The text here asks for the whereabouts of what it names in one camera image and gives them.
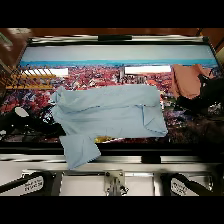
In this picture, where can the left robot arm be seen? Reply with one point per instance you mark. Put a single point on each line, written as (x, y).
(30, 125)

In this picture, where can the pink garment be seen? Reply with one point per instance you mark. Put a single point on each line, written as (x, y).
(185, 80)

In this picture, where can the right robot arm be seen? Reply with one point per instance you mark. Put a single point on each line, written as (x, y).
(208, 96)

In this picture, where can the light blue shirt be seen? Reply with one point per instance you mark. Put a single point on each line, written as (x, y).
(110, 110)

